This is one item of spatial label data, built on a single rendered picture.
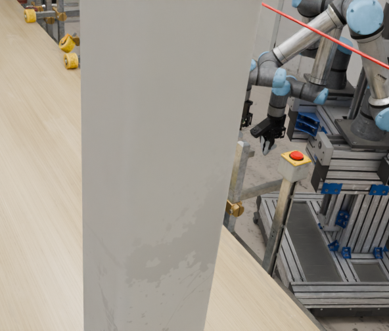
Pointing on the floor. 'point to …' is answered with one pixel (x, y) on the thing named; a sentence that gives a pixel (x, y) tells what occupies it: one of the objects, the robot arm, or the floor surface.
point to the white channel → (158, 154)
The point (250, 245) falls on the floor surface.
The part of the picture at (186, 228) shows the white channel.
